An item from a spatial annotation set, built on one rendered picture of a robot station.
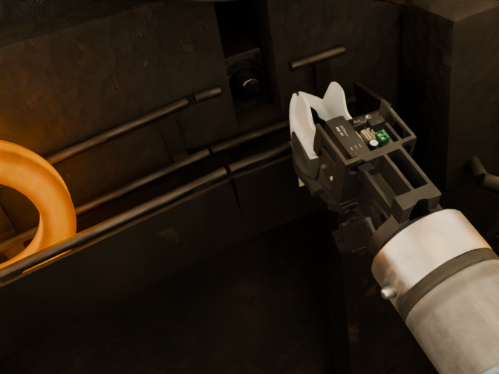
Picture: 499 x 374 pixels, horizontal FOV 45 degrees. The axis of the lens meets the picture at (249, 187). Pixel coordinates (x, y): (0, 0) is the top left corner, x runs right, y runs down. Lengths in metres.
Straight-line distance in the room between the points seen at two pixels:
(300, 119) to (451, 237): 0.20
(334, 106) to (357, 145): 0.10
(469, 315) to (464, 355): 0.03
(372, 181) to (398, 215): 0.04
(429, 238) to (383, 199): 0.05
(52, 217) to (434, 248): 0.37
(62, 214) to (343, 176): 0.28
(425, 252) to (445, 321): 0.05
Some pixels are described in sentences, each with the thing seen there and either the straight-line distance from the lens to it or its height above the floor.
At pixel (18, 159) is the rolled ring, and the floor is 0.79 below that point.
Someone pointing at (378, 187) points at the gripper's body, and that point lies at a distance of 0.51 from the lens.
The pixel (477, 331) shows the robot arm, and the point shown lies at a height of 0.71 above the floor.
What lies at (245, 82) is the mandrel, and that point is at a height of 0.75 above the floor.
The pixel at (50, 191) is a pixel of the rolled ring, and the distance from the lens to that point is 0.61.
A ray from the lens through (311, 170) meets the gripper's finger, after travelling 0.57.
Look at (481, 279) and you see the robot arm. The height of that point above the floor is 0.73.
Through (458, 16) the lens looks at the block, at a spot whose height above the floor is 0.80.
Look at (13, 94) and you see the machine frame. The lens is 0.65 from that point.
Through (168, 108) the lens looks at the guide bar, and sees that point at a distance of 0.67.
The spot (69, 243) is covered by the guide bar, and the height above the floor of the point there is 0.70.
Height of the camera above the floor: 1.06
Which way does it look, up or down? 35 degrees down
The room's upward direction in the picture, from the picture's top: 11 degrees counter-clockwise
